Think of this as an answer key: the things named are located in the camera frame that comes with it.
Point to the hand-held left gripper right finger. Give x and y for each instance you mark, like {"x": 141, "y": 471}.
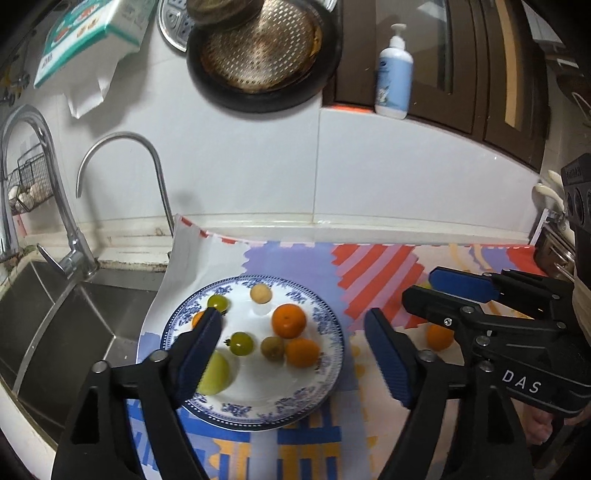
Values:
{"x": 390, "y": 360}

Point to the small yellowish round fruit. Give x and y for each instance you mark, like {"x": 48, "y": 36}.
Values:
{"x": 260, "y": 293}
{"x": 272, "y": 348}

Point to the large chrome faucet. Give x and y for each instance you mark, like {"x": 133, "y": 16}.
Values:
{"x": 69, "y": 230}

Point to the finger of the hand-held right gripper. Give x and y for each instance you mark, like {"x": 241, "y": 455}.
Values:
{"x": 461, "y": 281}
{"x": 429, "y": 304}

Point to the small brass pot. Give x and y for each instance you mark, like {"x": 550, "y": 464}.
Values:
{"x": 217, "y": 11}

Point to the steel sink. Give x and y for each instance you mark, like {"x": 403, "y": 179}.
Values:
{"x": 69, "y": 332}

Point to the dark wooden window frame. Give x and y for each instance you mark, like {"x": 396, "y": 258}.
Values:
{"x": 466, "y": 60}

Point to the colourful patterned cloth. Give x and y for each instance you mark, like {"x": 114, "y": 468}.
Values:
{"x": 295, "y": 263}

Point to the black frying pan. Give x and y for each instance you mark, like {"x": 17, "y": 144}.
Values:
{"x": 263, "y": 55}

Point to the metal dish rack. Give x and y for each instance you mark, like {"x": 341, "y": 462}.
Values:
{"x": 554, "y": 249}

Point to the thin curved faucet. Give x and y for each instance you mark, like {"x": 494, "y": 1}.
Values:
{"x": 159, "y": 184}

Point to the yellow wall hooks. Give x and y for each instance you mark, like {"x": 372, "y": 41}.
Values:
{"x": 11, "y": 85}

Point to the person's right hand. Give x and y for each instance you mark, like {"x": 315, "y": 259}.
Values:
{"x": 540, "y": 424}

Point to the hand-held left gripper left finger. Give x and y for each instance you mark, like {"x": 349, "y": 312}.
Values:
{"x": 201, "y": 355}

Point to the tissue paper pack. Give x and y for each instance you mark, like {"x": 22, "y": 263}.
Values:
{"x": 90, "y": 92}

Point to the white pump soap bottle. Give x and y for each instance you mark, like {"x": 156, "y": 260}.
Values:
{"x": 392, "y": 78}

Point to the large green apple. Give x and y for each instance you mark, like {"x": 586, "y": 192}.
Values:
{"x": 217, "y": 376}

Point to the orange mandarin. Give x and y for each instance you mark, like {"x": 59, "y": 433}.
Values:
{"x": 302, "y": 353}
{"x": 197, "y": 319}
{"x": 439, "y": 338}
{"x": 288, "y": 320}

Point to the green mandarin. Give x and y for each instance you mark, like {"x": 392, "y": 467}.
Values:
{"x": 218, "y": 302}
{"x": 241, "y": 344}

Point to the blue and white plate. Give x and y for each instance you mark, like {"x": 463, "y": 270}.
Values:
{"x": 258, "y": 387}

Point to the green tissue pack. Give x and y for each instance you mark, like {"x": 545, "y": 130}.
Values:
{"x": 87, "y": 32}

